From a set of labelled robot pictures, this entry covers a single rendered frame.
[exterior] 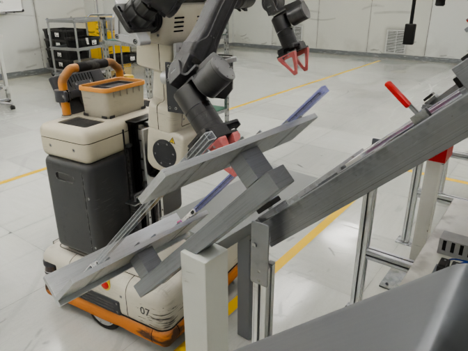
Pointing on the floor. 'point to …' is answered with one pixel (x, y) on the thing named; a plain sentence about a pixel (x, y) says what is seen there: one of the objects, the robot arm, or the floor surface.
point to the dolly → (64, 57)
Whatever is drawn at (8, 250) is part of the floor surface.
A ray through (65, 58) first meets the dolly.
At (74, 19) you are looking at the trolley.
